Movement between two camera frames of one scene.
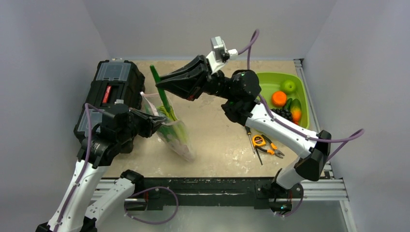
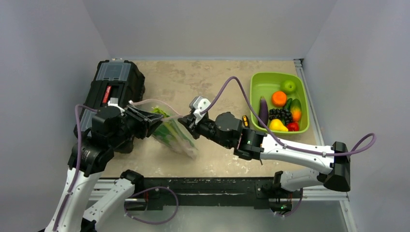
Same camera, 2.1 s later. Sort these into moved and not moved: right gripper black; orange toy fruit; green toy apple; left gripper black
Moved: right gripper black
Not moved: left gripper black; green toy apple; orange toy fruit
